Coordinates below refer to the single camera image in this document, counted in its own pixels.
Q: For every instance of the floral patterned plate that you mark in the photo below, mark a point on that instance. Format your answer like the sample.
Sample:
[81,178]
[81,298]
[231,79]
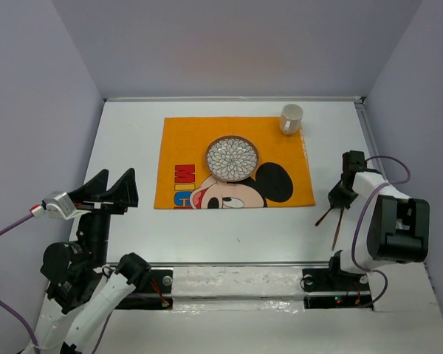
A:
[232,158]

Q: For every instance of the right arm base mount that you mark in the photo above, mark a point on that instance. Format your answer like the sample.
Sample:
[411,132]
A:
[325,291]

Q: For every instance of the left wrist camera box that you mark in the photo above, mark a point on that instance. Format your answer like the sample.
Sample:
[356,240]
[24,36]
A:
[57,205]

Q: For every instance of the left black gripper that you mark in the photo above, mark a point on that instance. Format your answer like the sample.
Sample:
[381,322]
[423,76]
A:
[125,191]

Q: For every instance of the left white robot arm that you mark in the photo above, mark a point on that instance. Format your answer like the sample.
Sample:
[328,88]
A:
[76,302]

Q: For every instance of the orange cartoon mouse placemat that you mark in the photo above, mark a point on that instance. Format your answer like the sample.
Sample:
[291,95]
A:
[281,179]

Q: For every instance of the white ceramic mug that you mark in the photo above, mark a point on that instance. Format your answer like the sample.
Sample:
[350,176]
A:
[291,119]

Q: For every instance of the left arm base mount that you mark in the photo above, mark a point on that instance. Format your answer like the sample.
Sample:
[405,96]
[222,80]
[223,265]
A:
[154,295]

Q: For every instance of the aluminium table edge rail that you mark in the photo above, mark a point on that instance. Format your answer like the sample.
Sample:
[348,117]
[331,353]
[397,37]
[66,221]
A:
[212,99]

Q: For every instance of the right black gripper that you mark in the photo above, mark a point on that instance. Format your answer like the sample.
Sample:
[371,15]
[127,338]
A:
[340,202]

